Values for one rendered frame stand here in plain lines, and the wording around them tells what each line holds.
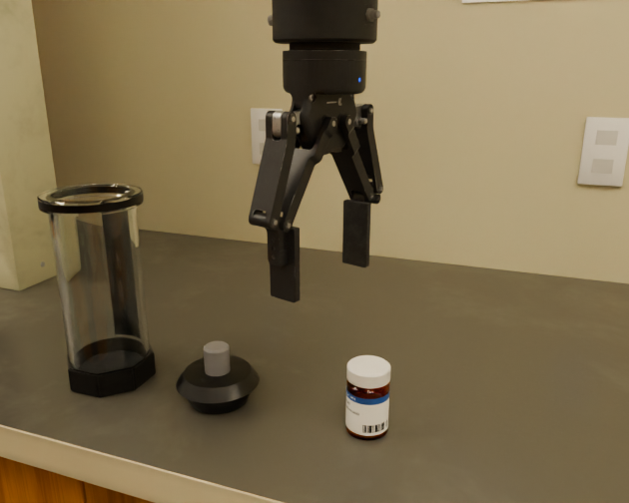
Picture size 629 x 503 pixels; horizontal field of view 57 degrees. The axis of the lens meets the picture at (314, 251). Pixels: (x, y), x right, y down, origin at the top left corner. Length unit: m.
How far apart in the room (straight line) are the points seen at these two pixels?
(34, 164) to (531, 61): 0.86
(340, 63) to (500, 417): 0.40
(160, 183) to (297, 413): 0.84
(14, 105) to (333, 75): 0.66
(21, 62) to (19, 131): 0.11
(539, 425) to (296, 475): 0.26
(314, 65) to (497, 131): 0.65
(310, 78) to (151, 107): 0.88
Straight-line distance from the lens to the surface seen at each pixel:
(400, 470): 0.58
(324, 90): 0.51
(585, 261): 1.16
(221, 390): 0.63
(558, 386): 0.75
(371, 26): 0.53
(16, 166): 1.06
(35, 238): 1.10
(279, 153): 0.49
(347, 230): 0.62
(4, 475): 0.81
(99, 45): 1.44
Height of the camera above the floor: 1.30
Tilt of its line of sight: 18 degrees down
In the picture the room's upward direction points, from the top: straight up
